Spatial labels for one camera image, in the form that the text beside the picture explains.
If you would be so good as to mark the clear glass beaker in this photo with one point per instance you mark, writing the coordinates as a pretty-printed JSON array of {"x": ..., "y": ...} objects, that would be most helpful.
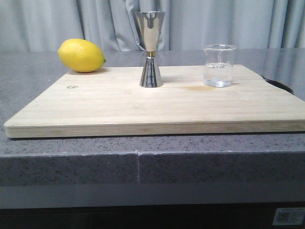
[{"x": 219, "y": 64}]

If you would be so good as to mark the steel double jigger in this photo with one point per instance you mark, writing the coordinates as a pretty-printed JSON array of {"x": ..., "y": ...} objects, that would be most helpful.
[{"x": 150, "y": 47}]

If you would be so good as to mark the wooden cutting board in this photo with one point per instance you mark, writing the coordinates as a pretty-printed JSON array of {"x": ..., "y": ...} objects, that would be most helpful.
[{"x": 111, "y": 102}]

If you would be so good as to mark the yellow lemon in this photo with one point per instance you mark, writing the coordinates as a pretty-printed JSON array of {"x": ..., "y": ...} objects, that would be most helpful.
[{"x": 81, "y": 55}]

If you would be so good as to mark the grey curtain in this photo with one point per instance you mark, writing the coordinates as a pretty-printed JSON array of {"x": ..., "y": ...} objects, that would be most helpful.
[{"x": 123, "y": 25}]

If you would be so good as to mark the white QR label sticker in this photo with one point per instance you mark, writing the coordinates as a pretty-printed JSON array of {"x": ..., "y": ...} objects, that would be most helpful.
[{"x": 289, "y": 216}]

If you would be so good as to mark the black cutting board handle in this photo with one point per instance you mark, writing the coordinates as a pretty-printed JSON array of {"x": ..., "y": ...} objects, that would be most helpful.
[{"x": 278, "y": 85}]

